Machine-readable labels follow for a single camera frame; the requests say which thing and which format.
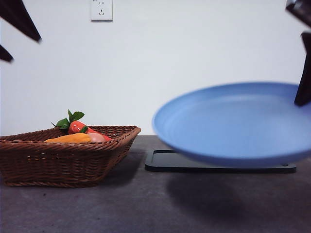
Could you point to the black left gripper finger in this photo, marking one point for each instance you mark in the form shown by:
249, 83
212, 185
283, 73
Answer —
18, 17
4, 55

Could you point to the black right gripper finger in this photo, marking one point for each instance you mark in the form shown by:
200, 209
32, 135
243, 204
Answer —
305, 77

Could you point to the blue round plate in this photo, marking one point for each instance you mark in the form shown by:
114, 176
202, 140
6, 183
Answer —
226, 126

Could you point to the brown wicker basket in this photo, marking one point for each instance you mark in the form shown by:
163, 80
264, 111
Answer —
60, 165

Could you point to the orange carrot with green leaves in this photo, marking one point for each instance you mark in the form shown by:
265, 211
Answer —
76, 127

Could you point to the black cutting board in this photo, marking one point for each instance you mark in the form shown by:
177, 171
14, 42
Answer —
162, 166

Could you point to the white wall socket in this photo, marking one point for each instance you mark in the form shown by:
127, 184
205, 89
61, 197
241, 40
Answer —
102, 11

